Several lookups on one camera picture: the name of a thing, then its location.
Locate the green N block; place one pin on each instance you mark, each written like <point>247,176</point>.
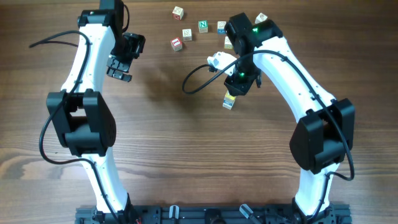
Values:
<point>203,26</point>

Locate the white picture block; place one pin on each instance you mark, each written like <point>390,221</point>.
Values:
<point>187,35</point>

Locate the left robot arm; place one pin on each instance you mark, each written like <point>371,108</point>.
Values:
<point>81,118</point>

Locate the far right picture block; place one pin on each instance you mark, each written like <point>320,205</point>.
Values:
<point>260,18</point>

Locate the yellow green picture block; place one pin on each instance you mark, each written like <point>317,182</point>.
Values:
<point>227,43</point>

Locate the red I block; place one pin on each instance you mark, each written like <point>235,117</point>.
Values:
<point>176,44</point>

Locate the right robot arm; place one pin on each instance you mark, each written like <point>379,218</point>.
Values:
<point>323,138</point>

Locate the red six block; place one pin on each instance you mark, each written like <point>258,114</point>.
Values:
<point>178,13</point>

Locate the blue sided picture block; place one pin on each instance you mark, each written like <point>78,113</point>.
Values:
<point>220,27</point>

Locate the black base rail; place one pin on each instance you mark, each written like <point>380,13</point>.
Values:
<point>276,213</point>

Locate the yellow top block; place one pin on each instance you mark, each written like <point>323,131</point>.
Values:
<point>229,98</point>

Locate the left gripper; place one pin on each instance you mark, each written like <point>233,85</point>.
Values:
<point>125,66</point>

